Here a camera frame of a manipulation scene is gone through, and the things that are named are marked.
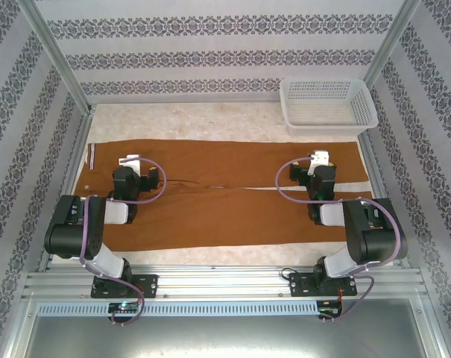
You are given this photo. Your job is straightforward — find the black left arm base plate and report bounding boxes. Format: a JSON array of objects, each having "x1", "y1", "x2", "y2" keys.
[{"x1": 90, "y1": 274, "x2": 160, "y2": 299}]

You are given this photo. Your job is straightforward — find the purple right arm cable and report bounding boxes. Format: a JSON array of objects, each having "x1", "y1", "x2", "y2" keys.
[{"x1": 276, "y1": 156, "x2": 403, "y2": 322}]

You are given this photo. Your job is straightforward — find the steel sheet panel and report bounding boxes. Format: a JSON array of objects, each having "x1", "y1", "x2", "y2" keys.
[{"x1": 22, "y1": 315, "x2": 433, "y2": 358}]

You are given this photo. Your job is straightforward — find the white plastic mesh basket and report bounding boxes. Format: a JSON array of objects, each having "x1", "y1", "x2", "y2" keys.
[{"x1": 279, "y1": 78, "x2": 379, "y2": 137}]

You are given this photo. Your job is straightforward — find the aluminium frame post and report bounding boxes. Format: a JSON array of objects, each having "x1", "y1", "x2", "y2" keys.
[
  {"x1": 19, "y1": 0, "x2": 95, "y2": 113},
  {"x1": 362, "y1": 0, "x2": 423, "y2": 91}
]

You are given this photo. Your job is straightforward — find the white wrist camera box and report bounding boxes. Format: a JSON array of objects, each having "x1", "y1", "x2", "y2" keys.
[
  {"x1": 309, "y1": 149, "x2": 330, "y2": 175},
  {"x1": 117, "y1": 154, "x2": 142, "y2": 176}
]

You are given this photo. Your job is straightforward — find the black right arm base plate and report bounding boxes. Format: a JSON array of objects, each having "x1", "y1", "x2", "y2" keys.
[{"x1": 288, "y1": 271, "x2": 359, "y2": 298}]

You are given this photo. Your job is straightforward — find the small circuit board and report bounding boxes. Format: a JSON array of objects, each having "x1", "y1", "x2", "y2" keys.
[
  {"x1": 318, "y1": 300, "x2": 342, "y2": 315},
  {"x1": 108, "y1": 302, "x2": 139, "y2": 314}
]

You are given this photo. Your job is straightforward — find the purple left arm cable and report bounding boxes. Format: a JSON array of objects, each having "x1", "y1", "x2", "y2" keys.
[{"x1": 79, "y1": 157, "x2": 168, "y2": 327}]

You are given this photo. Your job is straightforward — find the grey slotted cable duct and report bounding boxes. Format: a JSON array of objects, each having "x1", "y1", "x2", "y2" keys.
[{"x1": 36, "y1": 301, "x2": 320, "y2": 316}]

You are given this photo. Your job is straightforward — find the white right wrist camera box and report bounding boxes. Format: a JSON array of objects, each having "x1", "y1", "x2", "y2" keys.
[{"x1": 309, "y1": 149, "x2": 330, "y2": 175}]

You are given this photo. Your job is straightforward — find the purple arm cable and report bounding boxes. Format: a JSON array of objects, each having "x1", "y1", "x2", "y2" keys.
[
  {"x1": 79, "y1": 157, "x2": 168, "y2": 327},
  {"x1": 276, "y1": 156, "x2": 403, "y2": 322}
]

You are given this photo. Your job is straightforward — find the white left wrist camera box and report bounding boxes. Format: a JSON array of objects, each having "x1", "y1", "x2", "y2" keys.
[{"x1": 117, "y1": 154, "x2": 142, "y2": 176}]

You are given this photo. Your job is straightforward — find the brown long pants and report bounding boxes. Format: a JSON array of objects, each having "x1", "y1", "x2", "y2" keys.
[{"x1": 72, "y1": 139, "x2": 375, "y2": 254}]

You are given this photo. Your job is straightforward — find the aluminium front rail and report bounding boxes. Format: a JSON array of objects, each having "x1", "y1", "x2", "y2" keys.
[{"x1": 22, "y1": 264, "x2": 428, "y2": 300}]

